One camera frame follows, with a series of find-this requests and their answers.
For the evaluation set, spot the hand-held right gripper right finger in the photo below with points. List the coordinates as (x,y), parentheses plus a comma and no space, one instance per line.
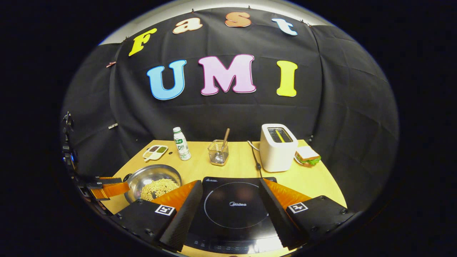
(280,217)

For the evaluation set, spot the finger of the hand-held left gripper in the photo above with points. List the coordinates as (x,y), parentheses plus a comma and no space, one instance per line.
(107,180)
(110,190)

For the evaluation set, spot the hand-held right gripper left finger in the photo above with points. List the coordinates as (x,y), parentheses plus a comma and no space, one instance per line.
(184,217)

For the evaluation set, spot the pile of soybeans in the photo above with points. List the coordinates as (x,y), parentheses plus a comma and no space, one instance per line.
(160,189)

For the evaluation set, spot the stainless steel pot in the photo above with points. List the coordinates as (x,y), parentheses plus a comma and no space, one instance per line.
(153,173)

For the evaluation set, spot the black induction cooktop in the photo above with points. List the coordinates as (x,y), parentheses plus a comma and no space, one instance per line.
(232,200)

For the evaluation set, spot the silver clip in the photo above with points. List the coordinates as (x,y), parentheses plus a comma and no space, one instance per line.
(113,126)

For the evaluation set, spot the white divided bean dish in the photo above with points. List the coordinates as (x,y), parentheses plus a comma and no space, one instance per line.
(156,152)

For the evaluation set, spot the white toaster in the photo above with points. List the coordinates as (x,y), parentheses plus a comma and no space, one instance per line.
(276,157)

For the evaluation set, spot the sandwich with lettuce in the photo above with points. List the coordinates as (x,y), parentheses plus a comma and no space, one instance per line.
(307,154)

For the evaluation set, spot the white green-label bottle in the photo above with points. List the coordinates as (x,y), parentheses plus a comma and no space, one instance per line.
(182,146)

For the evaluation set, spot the yellow toast slice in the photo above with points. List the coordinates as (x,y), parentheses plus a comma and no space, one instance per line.
(279,135)

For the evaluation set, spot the wooden stick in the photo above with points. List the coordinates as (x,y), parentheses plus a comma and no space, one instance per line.
(225,137)

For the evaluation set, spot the copper clip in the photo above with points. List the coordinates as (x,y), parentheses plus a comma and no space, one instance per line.
(111,64)

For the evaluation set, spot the black backdrop cloth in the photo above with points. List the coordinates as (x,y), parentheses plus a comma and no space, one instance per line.
(232,114)

